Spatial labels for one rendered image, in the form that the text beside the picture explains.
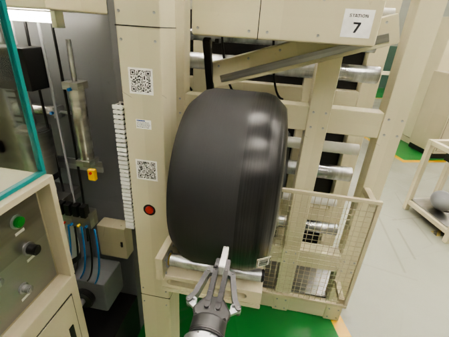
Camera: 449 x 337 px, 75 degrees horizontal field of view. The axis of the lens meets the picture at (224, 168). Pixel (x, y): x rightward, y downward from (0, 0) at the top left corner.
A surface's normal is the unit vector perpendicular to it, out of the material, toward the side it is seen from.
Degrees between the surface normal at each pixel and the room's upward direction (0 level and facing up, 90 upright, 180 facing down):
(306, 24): 90
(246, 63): 90
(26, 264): 90
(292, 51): 90
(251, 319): 0
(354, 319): 0
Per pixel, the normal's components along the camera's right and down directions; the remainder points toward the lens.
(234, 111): -0.03, -0.63
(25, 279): 0.98, 0.13
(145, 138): -0.18, 0.42
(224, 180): -0.13, -0.04
